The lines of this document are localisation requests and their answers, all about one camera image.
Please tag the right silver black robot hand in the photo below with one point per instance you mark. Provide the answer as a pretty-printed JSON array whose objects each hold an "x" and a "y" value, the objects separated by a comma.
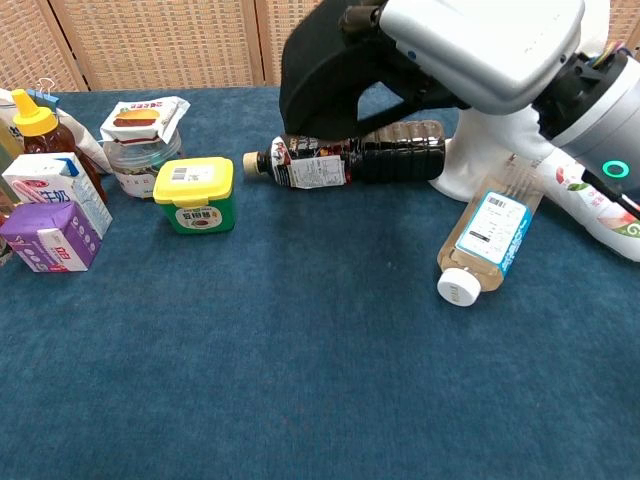
[{"x": 480, "y": 45}]

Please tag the black baseball cap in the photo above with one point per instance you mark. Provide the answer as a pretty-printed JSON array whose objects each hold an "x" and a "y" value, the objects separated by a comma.
[{"x": 320, "y": 80}]

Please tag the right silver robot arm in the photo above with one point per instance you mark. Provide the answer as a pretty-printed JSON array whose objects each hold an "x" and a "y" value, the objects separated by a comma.
[{"x": 600, "y": 120}]

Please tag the yellow square container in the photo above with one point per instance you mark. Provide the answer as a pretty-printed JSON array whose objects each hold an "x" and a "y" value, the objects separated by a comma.
[{"x": 195, "y": 195}]

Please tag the dark soy sauce bottle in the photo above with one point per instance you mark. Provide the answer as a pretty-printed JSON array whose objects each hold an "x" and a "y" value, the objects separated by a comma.
[{"x": 380, "y": 155}]

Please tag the clear bottle blue label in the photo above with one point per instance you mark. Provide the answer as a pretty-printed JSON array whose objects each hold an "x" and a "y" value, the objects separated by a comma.
[{"x": 492, "y": 227}]

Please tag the bamboo folding screen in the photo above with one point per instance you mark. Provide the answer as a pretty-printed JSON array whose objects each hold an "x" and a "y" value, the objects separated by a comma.
[{"x": 160, "y": 42}]

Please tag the burger print snack packet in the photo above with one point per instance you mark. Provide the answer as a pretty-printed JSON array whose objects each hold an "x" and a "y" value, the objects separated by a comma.
[{"x": 140, "y": 117}]

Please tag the blue table cloth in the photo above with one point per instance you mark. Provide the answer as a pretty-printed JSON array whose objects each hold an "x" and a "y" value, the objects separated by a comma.
[{"x": 300, "y": 350}]

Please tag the clear plastic jar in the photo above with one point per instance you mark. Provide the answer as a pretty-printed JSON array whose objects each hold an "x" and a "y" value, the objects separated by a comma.
[{"x": 135, "y": 167}]

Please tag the blue binder clip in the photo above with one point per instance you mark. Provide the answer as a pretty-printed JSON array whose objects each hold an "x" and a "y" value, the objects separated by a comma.
[{"x": 44, "y": 95}]

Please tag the white milk carton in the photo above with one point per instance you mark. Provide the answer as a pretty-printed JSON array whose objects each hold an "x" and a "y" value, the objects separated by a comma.
[{"x": 65, "y": 192}]

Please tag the honey bottle yellow cap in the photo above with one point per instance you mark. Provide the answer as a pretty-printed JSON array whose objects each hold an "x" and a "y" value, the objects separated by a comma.
[{"x": 42, "y": 135}]

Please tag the purple drink carton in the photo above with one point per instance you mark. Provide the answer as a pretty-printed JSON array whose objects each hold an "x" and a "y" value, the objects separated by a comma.
[{"x": 52, "y": 240}]

